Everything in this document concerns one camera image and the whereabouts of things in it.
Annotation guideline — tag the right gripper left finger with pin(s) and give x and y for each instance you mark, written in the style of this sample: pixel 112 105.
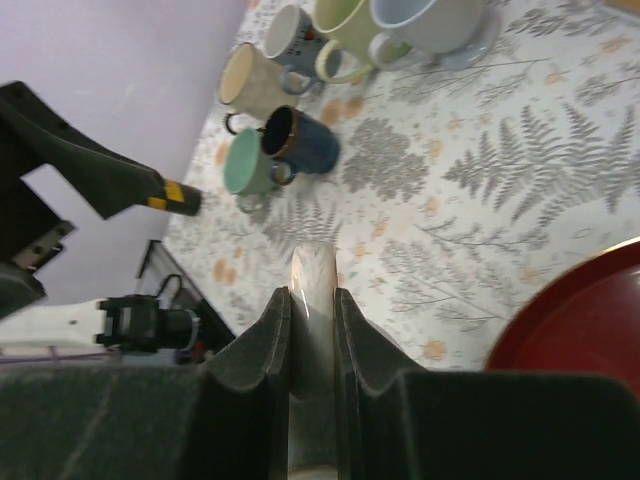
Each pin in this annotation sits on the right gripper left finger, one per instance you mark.
pixel 224 419

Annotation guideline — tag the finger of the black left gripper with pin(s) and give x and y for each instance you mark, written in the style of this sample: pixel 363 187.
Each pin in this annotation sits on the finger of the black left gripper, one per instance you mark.
pixel 33 135

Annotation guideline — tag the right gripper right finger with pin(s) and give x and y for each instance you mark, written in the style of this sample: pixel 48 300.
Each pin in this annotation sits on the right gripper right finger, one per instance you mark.
pixel 398 420

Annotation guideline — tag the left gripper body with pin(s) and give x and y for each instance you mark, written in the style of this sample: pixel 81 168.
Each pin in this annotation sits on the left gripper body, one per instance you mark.
pixel 31 236

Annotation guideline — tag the white speckled mug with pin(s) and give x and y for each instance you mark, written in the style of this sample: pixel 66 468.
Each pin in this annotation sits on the white speckled mug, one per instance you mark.
pixel 312 419

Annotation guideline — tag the light green mug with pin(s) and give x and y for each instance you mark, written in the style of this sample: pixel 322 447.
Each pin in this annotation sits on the light green mug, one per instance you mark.
pixel 246 172

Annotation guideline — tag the dark blue mug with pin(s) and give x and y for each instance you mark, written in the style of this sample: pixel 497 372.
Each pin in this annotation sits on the dark blue mug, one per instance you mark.
pixel 297 143

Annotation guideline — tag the white ceramic mug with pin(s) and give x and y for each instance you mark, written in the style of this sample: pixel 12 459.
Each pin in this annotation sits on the white ceramic mug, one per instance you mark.
pixel 293 42

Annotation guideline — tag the pale green tall mug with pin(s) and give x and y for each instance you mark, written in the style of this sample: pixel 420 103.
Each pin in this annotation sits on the pale green tall mug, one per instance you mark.
pixel 349 26

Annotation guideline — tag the white ribbed mug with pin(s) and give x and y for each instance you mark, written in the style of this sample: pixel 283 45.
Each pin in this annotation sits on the white ribbed mug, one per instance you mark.
pixel 455 34

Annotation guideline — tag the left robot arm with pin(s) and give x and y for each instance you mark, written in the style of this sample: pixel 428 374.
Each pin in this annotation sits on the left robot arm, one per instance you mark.
pixel 77 326

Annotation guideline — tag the red round tray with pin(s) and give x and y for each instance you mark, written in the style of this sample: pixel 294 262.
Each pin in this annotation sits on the red round tray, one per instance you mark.
pixel 587 320

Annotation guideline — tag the floral table mat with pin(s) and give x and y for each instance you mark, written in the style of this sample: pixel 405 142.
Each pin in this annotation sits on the floral table mat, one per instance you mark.
pixel 458 195

